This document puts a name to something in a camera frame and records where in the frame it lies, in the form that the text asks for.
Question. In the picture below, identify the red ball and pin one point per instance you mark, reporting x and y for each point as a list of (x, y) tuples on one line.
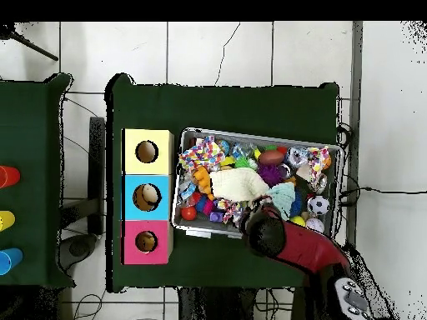
[(189, 212)]

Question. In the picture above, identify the orange plastic block toy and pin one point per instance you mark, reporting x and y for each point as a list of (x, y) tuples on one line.
[(202, 180)]

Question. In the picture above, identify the yellow plastic cup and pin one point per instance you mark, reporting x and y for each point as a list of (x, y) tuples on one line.
[(6, 220)]

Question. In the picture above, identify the purple spiky ball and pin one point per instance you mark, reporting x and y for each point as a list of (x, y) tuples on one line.
[(270, 174)]

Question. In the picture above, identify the colourful polka dot fabric toy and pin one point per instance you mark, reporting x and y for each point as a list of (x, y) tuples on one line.
[(319, 160)]

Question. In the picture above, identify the red plastic cup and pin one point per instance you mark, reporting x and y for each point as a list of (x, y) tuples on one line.
[(8, 176)]

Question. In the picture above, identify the colourful patchwork fabric toy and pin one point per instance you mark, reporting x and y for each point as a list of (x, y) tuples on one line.
[(202, 154)]

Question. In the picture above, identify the black white soccer ball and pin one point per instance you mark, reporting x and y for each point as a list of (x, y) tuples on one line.
[(319, 205)]

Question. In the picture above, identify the brown football toy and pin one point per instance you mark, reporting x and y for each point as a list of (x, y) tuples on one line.
[(271, 158)]

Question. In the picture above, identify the wooden box with three holes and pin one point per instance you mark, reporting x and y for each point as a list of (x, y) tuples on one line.
[(147, 178)]

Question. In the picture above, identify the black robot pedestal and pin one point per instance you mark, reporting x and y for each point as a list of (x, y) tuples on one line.
[(220, 306)]

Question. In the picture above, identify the cream yellow waffle cloth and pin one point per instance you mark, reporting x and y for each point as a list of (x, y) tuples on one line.
[(239, 184)]

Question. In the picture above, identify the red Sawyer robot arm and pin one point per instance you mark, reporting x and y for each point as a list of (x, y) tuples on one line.
[(300, 243)]

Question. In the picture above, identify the black equipment stand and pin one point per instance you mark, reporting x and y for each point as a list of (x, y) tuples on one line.
[(97, 166)]

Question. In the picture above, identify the mint green waffle cloth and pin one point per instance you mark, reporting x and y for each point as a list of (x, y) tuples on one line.
[(283, 196)]

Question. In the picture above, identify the black tripod leg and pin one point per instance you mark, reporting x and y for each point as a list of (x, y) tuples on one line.
[(33, 46)]

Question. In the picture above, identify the white baseball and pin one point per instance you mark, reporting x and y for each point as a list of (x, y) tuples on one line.
[(315, 225)]

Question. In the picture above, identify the clear plastic ball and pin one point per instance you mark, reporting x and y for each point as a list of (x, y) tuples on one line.
[(297, 156)]

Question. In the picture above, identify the smooth yellow ball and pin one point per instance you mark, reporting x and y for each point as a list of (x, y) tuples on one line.
[(297, 220)]

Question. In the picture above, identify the clear mesh bin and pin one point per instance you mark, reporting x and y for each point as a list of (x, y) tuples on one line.
[(175, 200)]

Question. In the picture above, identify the blue plastic cup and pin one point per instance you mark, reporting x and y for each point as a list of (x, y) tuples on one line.
[(9, 260)]

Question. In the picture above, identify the dark green table cloth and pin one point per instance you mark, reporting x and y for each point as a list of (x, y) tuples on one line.
[(30, 146), (233, 106)]

